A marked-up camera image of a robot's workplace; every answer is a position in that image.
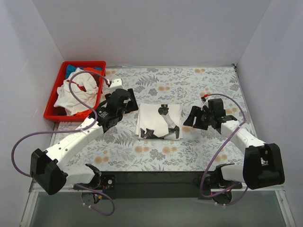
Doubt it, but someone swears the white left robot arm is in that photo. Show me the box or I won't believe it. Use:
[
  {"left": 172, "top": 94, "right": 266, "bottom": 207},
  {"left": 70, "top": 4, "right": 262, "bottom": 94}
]
[{"left": 30, "top": 78, "right": 138, "bottom": 195}]

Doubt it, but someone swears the white t-shirt with black print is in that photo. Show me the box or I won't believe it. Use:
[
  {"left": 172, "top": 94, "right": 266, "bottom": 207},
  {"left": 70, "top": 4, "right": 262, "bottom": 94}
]
[{"left": 135, "top": 103, "right": 183, "bottom": 140}]

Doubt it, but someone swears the red plastic bin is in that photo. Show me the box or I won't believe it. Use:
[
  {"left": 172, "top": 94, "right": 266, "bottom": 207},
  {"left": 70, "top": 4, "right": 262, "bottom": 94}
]
[{"left": 44, "top": 61, "right": 106, "bottom": 122}]

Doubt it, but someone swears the white t-shirt red trim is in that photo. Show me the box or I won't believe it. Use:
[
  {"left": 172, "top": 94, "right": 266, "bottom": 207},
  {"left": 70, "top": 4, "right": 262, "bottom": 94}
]
[{"left": 53, "top": 68, "right": 98, "bottom": 116}]

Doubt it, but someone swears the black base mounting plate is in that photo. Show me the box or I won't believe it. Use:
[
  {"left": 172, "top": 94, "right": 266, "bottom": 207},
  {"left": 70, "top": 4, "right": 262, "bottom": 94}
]
[{"left": 72, "top": 172, "right": 243, "bottom": 201}]

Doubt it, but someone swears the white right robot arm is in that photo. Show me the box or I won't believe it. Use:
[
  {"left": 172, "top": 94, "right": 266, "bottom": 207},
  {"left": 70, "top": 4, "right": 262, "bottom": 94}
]
[{"left": 184, "top": 98, "right": 285, "bottom": 190}]

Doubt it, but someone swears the aluminium frame rail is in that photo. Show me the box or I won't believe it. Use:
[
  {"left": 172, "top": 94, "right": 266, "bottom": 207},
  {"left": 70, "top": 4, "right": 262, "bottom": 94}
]
[{"left": 32, "top": 171, "right": 285, "bottom": 195}]

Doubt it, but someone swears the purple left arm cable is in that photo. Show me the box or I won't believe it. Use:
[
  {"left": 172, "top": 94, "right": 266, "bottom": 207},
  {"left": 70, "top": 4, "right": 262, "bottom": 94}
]
[{"left": 11, "top": 70, "right": 116, "bottom": 216}]

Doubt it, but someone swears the floral patterned table mat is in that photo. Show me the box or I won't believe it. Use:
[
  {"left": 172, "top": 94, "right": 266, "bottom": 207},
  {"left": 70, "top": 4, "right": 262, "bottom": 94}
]
[{"left": 68, "top": 67, "right": 255, "bottom": 171}]

